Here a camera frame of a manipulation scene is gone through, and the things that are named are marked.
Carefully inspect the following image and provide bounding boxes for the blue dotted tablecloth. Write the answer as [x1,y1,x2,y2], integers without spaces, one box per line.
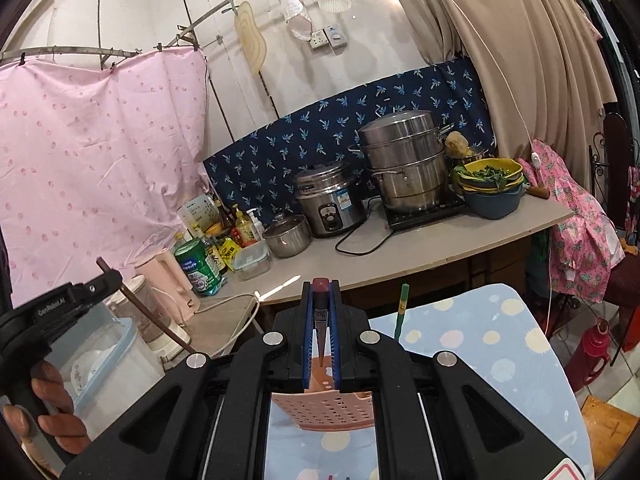
[264,283,597,480]

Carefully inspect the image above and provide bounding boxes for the blue plastic basin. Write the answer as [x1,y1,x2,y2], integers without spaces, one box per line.
[462,182,531,220]

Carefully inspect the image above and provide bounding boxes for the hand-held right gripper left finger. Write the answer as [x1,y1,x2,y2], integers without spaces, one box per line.
[60,281,322,480]

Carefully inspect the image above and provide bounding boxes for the beige countertop board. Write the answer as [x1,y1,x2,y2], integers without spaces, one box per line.
[200,189,576,312]

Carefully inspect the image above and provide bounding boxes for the pink perforated utensil holder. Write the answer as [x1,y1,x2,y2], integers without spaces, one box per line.
[269,349,379,434]

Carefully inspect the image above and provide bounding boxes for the hanging clothes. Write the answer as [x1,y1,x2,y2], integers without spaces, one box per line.
[549,0,640,107]

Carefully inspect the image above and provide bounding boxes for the wall socket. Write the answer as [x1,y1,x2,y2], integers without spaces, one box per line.
[308,24,349,51]

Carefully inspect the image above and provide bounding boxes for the wooden stool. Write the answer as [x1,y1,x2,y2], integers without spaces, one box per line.
[579,394,637,477]

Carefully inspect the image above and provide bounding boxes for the white pull cord switch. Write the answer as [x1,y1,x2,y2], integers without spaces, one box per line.
[440,0,545,170]

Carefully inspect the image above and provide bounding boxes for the clear glass food container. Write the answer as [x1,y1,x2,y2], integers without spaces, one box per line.
[231,239,274,282]

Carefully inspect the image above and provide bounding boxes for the yellow-green colander with greens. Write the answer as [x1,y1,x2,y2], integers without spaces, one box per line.
[452,158,524,194]

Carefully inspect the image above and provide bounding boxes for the white dish box blue lid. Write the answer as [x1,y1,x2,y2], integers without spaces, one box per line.
[44,304,167,412]

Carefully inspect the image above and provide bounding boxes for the steel rice cooker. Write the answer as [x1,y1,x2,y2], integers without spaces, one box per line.
[292,159,367,239]

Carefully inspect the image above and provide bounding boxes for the pink electric kettle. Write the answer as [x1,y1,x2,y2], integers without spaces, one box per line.
[134,251,197,327]

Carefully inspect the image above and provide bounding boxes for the black power cable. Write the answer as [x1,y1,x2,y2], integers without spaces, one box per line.
[334,196,397,257]

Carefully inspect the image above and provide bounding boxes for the hanging beige cutting board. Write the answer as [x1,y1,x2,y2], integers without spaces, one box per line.
[233,0,269,79]

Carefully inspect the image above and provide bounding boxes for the large steel steamer pot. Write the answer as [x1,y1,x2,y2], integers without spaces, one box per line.
[348,109,457,214]

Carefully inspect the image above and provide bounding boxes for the beige curtain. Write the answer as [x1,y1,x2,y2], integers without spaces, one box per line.
[385,0,619,182]

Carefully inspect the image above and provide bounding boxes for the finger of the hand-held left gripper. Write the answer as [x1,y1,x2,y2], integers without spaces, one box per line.
[75,269,124,306]

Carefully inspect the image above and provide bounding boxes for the pink spotted cloth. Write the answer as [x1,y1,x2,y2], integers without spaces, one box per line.
[0,47,212,307]

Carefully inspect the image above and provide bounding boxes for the yellow snack packet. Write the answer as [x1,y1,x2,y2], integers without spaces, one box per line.
[219,236,244,274]

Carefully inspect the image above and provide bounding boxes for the red thermos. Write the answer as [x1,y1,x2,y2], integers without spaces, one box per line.
[564,316,614,394]

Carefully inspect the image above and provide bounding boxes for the navy printed cloth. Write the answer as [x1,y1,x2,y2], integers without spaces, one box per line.
[202,57,497,227]

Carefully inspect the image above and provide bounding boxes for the hanging mesh strainer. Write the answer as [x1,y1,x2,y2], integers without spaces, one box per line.
[269,0,314,42]

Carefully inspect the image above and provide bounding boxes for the metal curtain rail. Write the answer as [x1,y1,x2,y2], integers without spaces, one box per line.
[0,0,321,70]

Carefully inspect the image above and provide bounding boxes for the brown chopstick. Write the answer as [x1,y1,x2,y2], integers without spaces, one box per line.
[96,256,195,354]

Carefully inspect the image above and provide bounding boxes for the white blender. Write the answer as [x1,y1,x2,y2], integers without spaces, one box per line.
[107,274,194,362]

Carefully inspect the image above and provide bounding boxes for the yellow oil bottle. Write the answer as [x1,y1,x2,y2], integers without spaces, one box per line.
[233,204,259,248]

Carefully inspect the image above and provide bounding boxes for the pink pineapple print cloth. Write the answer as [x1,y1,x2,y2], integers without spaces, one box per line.
[517,139,627,304]

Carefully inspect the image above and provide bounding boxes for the black metal chair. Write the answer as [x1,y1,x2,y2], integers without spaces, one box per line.
[587,112,640,233]

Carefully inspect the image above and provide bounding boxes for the person's left hand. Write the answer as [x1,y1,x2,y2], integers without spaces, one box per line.
[0,361,92,476]

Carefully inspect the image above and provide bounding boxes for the small steel pot glass lid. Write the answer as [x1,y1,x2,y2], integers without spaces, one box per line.
[261,213,314,260]

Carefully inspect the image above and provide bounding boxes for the dark sauce bottle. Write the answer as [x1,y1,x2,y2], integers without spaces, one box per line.
[214,199,236,235]

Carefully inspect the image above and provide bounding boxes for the white soap dispenser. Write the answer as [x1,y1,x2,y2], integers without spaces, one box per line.
[247,207,266,242]

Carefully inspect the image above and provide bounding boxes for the wood-grain side counter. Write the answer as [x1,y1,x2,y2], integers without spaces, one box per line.
[186,291,265,357]

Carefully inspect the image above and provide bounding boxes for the ginger root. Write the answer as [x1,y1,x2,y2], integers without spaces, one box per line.
[444,131,471,159]

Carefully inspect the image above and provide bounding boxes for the green chopstick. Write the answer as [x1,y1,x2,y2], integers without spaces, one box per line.
[392,283,410,344]

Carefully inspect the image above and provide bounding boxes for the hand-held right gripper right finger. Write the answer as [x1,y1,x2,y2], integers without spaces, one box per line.
[326,281,593,480]

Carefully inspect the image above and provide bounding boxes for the black induction cooker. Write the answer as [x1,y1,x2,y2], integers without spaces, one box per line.
[384,191,469,232]

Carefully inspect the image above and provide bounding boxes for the white kettle cable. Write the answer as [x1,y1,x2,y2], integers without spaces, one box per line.
[199,289,262,335]

